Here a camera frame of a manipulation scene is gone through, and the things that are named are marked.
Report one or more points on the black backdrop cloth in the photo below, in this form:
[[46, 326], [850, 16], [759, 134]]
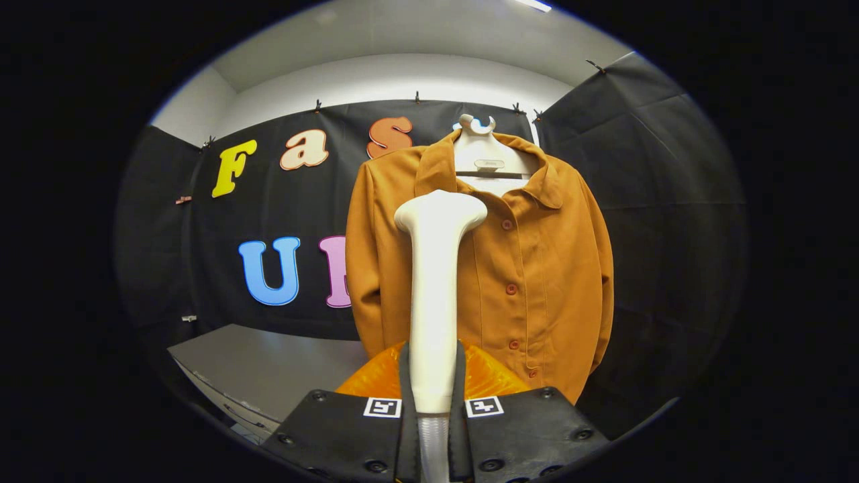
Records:
[[295, 201], [671, 235], [151, 255]]

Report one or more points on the white garment hanger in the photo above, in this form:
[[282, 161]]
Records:
[[483, 151]]

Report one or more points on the large ceiling light panel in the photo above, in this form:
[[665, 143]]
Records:
[[533, 5]]

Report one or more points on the orange button-up jacket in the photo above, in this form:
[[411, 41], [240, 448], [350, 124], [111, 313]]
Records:
[[537, 268]]

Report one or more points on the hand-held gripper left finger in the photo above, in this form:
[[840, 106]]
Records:
[[405, 382]]

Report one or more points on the grey cabinet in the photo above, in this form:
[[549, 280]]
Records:
[[268, 362]]

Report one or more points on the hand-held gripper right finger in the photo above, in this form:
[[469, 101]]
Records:
[[460, 382]]

